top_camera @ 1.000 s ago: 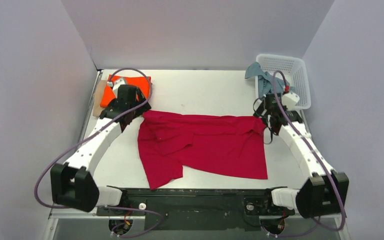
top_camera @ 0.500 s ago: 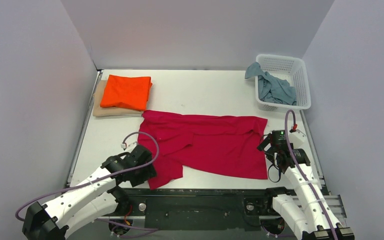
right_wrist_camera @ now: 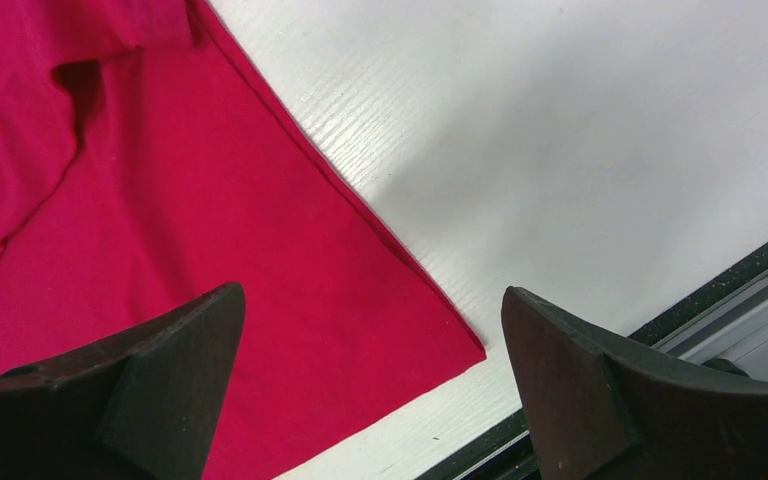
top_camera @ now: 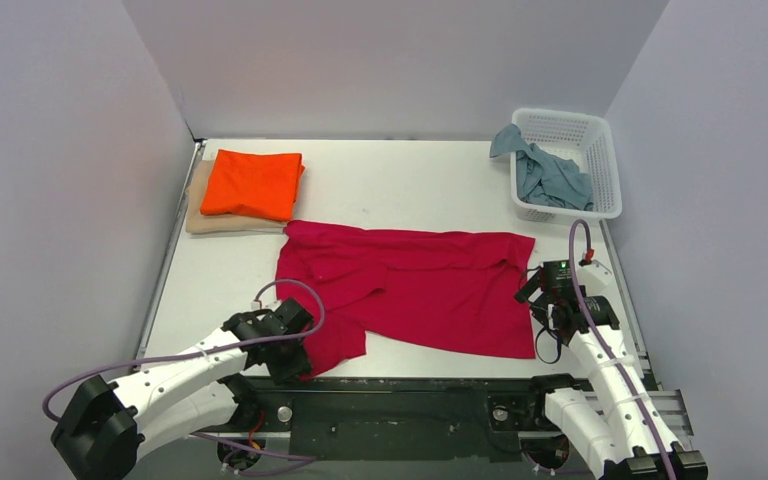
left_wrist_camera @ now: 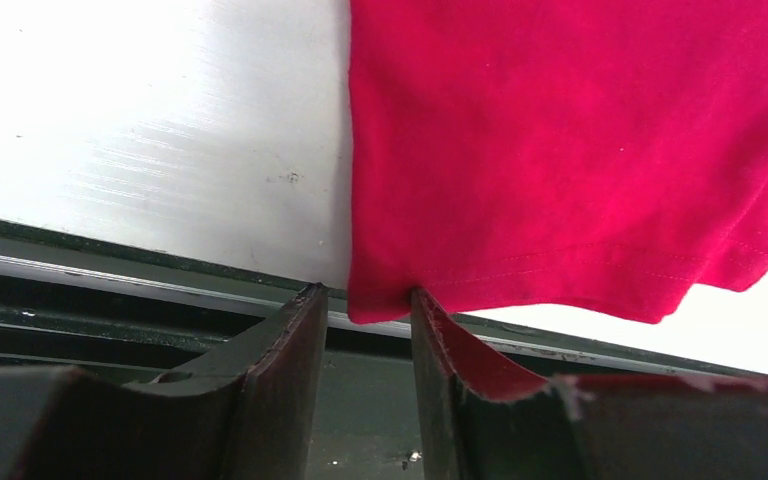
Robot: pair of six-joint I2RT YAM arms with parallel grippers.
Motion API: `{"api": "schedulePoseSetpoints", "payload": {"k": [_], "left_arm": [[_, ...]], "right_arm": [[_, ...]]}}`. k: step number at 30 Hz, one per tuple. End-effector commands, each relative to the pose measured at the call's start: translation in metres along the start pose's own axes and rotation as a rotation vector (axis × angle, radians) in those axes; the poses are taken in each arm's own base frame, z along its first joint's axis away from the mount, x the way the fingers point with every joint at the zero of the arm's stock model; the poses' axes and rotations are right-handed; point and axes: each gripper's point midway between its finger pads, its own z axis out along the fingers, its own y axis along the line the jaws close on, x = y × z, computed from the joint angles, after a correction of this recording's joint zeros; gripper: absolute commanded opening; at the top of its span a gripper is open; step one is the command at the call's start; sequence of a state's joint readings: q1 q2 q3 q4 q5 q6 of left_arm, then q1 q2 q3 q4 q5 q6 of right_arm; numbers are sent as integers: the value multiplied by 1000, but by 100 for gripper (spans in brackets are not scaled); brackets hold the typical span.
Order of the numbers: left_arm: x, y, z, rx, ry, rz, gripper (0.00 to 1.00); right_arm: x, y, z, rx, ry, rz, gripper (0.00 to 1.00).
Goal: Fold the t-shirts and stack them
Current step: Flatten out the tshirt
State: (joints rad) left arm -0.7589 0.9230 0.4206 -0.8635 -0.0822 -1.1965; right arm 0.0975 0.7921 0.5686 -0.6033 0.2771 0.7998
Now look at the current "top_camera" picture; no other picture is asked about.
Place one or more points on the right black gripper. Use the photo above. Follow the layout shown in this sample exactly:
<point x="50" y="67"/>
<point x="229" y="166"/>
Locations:
<point x="539" y="296"/>

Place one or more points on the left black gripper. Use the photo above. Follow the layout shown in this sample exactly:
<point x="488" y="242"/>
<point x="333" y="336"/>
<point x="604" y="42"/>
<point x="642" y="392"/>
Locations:
<point x="293" y="360"/>

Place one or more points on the red t shirt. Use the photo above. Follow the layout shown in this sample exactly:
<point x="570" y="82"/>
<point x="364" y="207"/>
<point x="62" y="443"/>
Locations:
<point x="452" y="291"/>

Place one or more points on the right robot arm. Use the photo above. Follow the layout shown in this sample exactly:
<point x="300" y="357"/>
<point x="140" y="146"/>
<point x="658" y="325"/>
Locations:
<point x="624" y="436"/>

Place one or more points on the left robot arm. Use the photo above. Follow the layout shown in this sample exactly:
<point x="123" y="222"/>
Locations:
<point x="108" y="426"/>

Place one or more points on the grey-blue t shirt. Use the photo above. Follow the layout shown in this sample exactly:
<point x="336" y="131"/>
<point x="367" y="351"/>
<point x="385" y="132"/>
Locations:
<point x="542" y="178"/>

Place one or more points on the folded beige t shirt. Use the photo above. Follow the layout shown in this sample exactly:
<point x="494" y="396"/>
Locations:
<point x="197" y="223"/>

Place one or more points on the folded orange t shirt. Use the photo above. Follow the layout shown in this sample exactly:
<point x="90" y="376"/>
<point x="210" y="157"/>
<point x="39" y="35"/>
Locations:
<point x="263" y="186"/>

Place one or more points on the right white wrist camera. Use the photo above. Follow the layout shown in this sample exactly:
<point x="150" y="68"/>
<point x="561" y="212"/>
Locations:
<point x="595" y="277"/>

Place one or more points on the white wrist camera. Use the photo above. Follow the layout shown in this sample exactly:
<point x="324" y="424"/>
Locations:
<point x="595" y="277"/>
<point x="264" y="305"/>

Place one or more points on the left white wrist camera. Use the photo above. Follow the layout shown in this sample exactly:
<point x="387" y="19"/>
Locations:
<point x="264" y="305"/>

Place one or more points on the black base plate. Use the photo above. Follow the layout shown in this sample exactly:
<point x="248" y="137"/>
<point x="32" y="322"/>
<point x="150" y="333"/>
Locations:
<point x="402" y="419"/>

